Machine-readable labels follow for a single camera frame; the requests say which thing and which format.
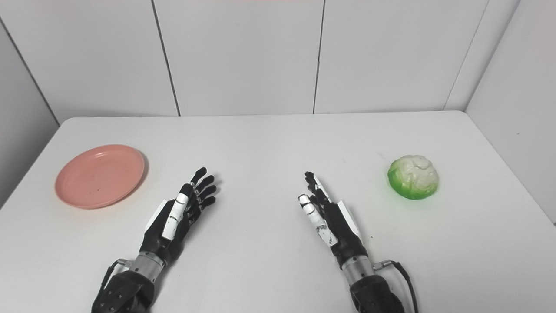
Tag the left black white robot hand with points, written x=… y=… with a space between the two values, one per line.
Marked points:
x=171 y=230

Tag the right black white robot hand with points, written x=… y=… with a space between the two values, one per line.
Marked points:
x=339 y=226

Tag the green white toy cabbage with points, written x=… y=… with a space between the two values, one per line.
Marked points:
x=412 y=178

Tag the pink plate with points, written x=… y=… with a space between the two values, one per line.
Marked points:
x=100 y=176

